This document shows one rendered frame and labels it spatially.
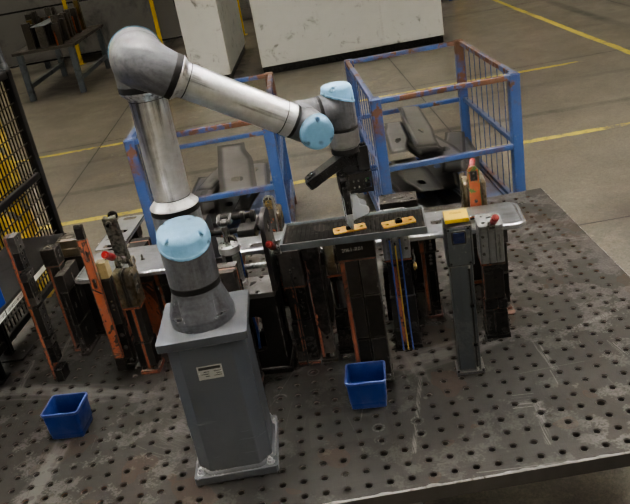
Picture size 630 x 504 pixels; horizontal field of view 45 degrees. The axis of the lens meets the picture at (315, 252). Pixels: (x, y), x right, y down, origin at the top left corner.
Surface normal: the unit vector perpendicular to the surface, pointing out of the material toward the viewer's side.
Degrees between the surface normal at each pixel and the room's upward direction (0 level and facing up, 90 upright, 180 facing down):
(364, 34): 90
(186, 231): 8
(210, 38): 90
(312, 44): 90
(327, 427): 0
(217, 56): 90
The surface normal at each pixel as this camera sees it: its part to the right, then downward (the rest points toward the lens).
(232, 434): 0.13, 0.43
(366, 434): -0.16, -0.90
